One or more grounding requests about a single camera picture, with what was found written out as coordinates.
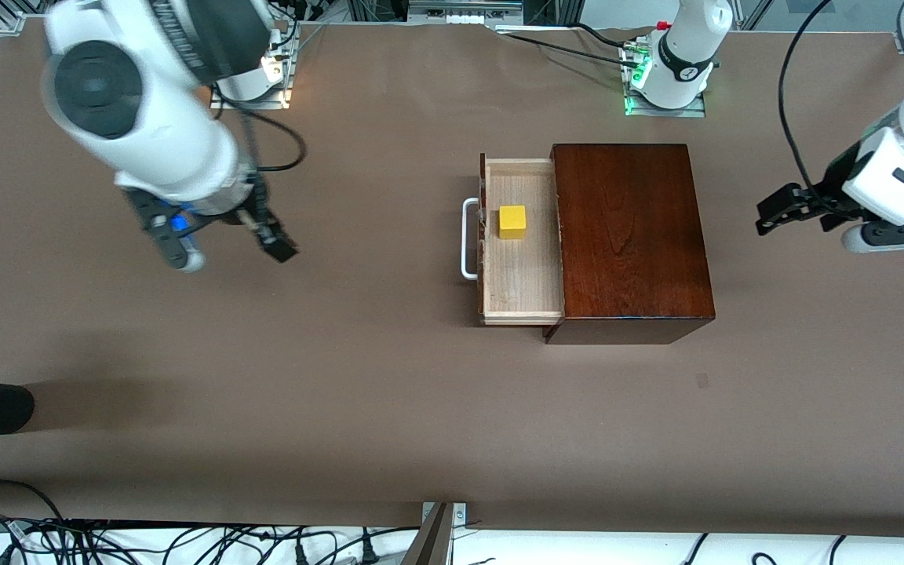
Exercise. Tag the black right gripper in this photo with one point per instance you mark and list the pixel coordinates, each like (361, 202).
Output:
(255, 213)

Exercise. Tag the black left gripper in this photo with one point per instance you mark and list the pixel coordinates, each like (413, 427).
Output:
(827, 201)

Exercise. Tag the yellow cube block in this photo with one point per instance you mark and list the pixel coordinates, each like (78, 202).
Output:
(512, 222)

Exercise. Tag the wooden drawer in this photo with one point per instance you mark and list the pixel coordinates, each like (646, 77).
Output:
(523, 275)

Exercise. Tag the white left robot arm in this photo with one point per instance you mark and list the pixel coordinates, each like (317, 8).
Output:
(679, 86)

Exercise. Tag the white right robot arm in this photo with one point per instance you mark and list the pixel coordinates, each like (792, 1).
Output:
(146, 133)

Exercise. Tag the paper table cover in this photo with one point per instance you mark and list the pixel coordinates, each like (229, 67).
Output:
(389, 353)

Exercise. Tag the dark brown wooden cabinet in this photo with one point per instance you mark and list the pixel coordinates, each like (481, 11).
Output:
(632, 235)

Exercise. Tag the silver mounting plate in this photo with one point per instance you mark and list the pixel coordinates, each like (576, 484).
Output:
(460, 514)

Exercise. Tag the silver frame rail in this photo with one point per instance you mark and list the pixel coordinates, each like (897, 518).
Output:
(464, 9)

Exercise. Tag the aluminium corner bracket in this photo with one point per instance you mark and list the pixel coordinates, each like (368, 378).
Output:
(11, 23)

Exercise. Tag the dark grey metal post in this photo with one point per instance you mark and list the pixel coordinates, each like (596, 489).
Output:
(432, 545)

